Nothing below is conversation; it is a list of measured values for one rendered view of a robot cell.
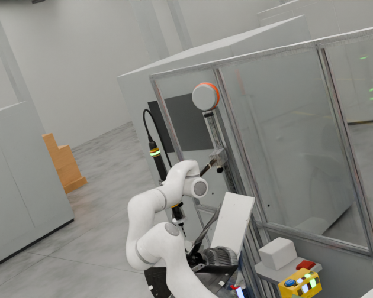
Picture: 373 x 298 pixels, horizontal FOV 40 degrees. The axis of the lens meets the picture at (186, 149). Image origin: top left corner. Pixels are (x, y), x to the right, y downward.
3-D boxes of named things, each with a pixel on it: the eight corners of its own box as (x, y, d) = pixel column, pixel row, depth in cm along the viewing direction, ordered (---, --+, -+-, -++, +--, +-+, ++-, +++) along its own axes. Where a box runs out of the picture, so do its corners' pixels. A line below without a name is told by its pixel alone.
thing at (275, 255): (280, 251, 306) (275, 235, 303) (298, 257, 292) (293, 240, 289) (259, 265, 298) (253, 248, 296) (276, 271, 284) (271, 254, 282)
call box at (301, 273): (308, 286, 240) (302, 266, 238) (323, 292, 231) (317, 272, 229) (283, 303, 233) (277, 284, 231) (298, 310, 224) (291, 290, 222)
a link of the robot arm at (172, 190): (142, 170, 194) (185, 158, 219) (147, 211, 195) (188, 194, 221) (161, 170, 189) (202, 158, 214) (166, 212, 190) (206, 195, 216)
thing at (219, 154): (218, 161, 299) (214, 148, 297) (229, 159, 296) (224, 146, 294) (212, 168, 290) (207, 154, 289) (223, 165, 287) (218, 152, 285)
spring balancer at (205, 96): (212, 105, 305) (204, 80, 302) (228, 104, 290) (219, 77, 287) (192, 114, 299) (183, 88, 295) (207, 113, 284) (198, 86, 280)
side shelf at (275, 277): (280, 254, 309) (278, 249, 308) (322, 268, 277) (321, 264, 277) (250, 273, 298) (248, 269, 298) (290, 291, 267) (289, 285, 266)
